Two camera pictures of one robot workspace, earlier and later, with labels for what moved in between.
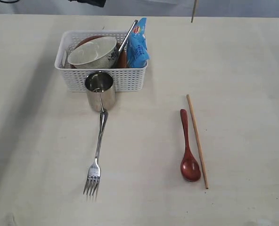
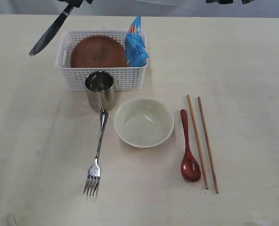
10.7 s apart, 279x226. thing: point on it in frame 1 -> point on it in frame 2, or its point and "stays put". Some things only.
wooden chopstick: x=197 y=142 stays put
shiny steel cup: x=101 y=91 stays put
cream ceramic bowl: x=97 y=52 -> x=143 y=122
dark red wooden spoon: x=190 y=169 stays put
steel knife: x=127 y=37 -> x=48 y=37
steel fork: x=94 y=171 stays put
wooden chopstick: x=193 y=12 -> x=215 y=182
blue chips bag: x=137 y=55 stays put
